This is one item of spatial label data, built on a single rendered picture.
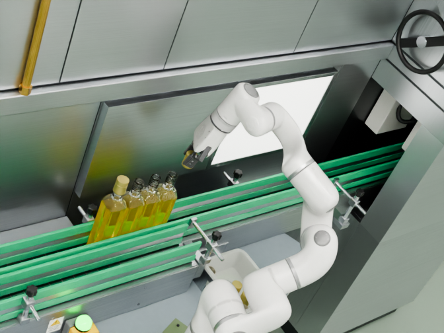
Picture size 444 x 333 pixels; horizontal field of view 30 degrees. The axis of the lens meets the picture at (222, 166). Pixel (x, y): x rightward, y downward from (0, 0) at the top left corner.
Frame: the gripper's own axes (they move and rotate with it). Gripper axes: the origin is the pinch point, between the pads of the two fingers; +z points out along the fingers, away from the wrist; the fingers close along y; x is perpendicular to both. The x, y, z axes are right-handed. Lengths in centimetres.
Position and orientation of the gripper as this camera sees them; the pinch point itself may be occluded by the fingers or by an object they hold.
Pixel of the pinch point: (191, 156)
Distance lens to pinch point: 235.1
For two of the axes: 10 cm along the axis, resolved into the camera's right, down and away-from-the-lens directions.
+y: -0.1, 6.7, -7.4
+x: 8.2, 4.3, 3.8
